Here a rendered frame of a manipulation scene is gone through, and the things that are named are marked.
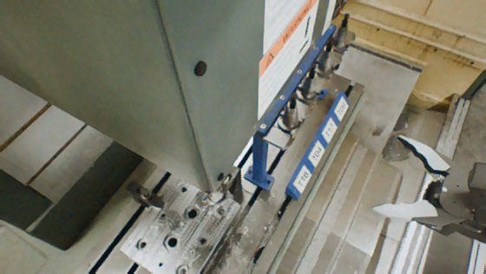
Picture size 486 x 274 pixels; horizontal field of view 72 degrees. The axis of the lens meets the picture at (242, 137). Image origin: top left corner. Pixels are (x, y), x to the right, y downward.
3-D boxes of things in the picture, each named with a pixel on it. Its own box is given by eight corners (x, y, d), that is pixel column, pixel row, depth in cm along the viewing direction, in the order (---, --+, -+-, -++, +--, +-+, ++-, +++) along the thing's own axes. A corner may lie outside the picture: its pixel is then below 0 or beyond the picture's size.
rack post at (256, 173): (275, 179, 115) (282, 133, 90) (267, 191, 113) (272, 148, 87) (250, 165, 118) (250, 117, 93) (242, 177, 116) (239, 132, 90)
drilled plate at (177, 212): (241, 210, 106) (241, 205, 101) (187, 297, 93) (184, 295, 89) (182, 176, 112) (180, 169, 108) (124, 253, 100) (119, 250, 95)
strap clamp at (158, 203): (172, 212, 110) (161, 194, 97) (166, 220, 109) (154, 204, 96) (141, 192, 114) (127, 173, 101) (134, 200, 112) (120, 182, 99)
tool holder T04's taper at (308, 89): (303, 83, 95) (305, 67, 89) (318, 88, 94) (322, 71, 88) (297, 94, 93) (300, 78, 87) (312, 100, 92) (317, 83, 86)
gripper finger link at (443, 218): (411, 231, 52) (466, 223, 52) (416, 228, 50) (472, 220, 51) (400, 202, 54) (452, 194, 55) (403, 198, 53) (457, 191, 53)
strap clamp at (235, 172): (241, 182, 115) (240, 162, 102) (220, 214, 109) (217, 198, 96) (233, 177, 116) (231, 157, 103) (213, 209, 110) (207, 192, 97)
